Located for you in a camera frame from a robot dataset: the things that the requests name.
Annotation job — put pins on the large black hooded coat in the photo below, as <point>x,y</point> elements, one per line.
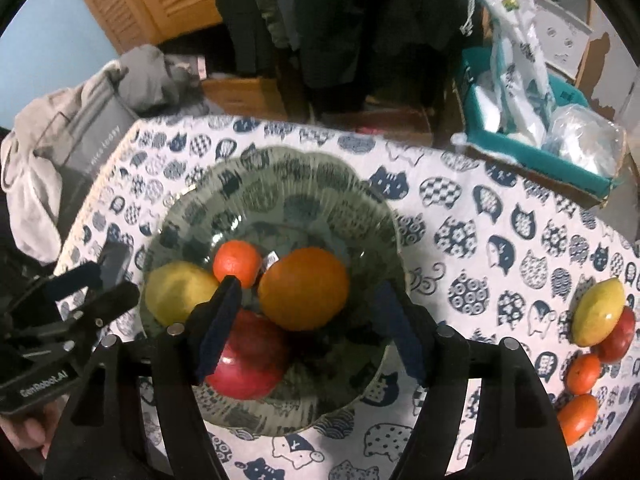
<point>350,35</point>

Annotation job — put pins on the grey clothes pile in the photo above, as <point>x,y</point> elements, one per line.
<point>150,75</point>

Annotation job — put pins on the grey coat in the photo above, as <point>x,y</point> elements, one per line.
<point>275,0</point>

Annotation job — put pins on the red apple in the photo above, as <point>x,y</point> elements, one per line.
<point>620,337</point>
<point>250,360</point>

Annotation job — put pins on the large orange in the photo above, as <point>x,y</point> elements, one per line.
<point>302,287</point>

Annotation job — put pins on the wooden louvered wardrobe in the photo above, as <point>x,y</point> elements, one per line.
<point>150,0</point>

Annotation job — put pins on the green glass bowl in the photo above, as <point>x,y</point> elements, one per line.
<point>320,210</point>

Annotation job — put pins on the wooden drawer box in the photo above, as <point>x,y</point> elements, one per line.
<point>240,95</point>

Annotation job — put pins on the small tangerine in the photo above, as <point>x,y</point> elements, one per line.
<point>237,260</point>
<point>577,417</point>
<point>582,374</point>

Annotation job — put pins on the flat cardboard box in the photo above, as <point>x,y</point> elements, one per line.
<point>614,180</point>

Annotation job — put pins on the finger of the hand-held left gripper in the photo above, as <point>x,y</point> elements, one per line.
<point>75,280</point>
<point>112,302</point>

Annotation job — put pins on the grey fabric bag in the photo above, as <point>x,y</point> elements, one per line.
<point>85,145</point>

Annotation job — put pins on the cat print tablecloth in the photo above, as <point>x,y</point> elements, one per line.
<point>475,240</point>

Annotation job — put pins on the yellow-green pear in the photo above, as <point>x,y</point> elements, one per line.
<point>597,315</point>
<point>172,292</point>

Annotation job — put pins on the white printed bag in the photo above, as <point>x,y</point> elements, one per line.
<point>515,75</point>

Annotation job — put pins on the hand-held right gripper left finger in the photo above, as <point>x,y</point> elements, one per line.
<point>220,330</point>

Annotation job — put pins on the beige hoodie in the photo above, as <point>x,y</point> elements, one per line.
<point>30,160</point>

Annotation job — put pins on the teal plastic basket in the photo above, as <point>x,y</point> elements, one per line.
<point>525,160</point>

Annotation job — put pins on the dark smartphone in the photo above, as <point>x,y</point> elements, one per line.
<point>116,260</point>

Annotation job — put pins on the cardboard box with red contents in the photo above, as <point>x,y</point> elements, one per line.
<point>380,125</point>

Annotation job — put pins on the clear plastic bag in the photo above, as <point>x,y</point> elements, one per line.
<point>585,140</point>

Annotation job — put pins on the person's left hand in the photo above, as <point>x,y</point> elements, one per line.
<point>30,430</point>

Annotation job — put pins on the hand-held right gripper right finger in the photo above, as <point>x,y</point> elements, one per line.
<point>400,325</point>

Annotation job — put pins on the thin black coat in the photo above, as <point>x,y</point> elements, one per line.
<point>240,20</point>

